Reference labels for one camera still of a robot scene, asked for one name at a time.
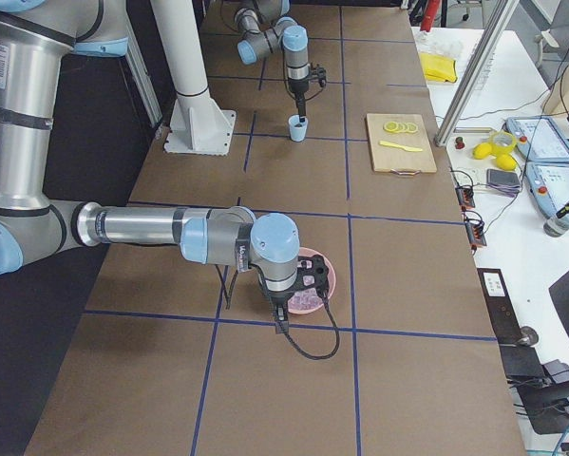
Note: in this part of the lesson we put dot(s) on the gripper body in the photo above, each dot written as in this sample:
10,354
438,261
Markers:
298,88
275,298

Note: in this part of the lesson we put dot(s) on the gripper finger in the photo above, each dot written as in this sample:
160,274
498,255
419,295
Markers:
281,319
300,103

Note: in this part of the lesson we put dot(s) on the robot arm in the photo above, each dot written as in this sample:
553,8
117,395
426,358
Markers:
50,239
265,28

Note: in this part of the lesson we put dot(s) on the clear ice cubes pile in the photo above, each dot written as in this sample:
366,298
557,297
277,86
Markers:
305,301

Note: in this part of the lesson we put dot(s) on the light blue cup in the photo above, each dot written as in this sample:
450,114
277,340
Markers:
298,126

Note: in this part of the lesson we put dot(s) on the pink bowl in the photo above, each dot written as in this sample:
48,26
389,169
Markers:
308,252

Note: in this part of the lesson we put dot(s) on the yellow plastic knife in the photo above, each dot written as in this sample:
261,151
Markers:
407,148

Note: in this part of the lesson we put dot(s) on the wooden cutting board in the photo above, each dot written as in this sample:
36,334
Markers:
396,161

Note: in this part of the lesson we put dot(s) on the white mounting pillar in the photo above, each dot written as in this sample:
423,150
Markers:
197,124

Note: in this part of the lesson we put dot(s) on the yellow cloth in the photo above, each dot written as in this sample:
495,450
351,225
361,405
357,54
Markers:
438,68

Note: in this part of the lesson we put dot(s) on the yellow lemon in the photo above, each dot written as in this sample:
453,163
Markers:
506,162
482,151

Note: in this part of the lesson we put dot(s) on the yellow tape roll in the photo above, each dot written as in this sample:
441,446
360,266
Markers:
502,142

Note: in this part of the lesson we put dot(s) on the black power strip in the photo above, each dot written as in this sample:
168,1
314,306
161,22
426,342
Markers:
473,221

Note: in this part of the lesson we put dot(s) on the purple grey cloth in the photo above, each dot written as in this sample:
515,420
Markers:
506,182

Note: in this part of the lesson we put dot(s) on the teach pendant tablet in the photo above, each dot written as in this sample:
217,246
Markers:
539,139
549,185

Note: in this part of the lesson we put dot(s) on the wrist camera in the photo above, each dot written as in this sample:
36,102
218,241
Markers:
319,75
312,273

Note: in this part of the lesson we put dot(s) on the aluminium frame post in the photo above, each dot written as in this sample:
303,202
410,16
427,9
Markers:
492,33

